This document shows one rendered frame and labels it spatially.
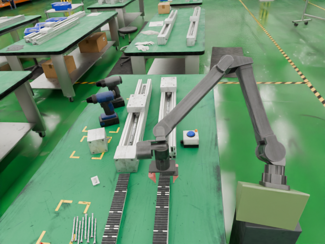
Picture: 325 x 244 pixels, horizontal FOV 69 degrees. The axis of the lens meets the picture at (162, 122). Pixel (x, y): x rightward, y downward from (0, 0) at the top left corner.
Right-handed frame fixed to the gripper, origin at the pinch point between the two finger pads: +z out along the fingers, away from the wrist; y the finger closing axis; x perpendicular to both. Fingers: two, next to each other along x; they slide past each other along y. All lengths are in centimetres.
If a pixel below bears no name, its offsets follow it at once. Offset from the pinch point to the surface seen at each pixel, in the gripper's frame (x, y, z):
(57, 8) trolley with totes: -465, 237, -6
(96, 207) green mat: 8.8, 28.9, 5.8
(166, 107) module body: -63, 0, 1
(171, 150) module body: -19.9, -3.2, 0.7
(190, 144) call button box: -27.3, -13.2, 3.6
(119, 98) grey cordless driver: -74, 33, -1
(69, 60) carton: -287, 159, 44
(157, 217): 15.9, 2.5, 2.5
